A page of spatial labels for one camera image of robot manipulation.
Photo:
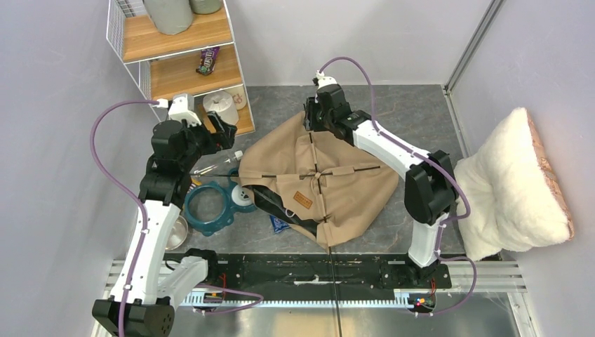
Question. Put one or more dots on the white wire wooden shelf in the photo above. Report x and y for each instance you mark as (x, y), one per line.
(164, 65)

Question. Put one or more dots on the black mounting base plate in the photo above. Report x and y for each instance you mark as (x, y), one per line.
(316, 276)

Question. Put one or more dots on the white ceramic mug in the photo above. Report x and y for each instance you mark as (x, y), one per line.
(238, 95)

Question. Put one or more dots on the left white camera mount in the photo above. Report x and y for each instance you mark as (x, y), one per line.
(181, 108)

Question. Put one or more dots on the blue Doritos chip bag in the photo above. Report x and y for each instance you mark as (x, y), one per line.
(278, 225)

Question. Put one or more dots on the brown candy bag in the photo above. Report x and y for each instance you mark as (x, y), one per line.
(208, 57)

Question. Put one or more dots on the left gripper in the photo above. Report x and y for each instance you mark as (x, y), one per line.
(222, 139)

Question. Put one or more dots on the tan pet tent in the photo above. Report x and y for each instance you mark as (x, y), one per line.
(352, 201)

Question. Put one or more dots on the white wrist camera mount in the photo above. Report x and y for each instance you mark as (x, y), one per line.
(321, 80)

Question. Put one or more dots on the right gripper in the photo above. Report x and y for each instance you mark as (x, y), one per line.
(310, 122)

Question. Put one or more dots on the steel pet bowl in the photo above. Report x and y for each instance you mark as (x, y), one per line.
(178, 234)

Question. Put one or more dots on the grey felt basket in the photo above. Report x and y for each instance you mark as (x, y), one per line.
(169, 16)
(205, 7)

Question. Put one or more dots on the clear plastic bottle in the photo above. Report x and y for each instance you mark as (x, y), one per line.
(223, 165)

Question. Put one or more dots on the black tent pole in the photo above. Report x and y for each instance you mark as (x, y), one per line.
(329, 249)
(342, 171)

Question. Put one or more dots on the white fluffy pet cushion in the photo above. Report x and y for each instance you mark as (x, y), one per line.
(515, 198)

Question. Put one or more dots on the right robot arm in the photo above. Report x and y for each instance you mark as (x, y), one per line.
(428, 177)

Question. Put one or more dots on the aluminium corner rail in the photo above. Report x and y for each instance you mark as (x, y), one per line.
(471, 48)

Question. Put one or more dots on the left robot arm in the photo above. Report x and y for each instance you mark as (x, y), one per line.
(141, 303)

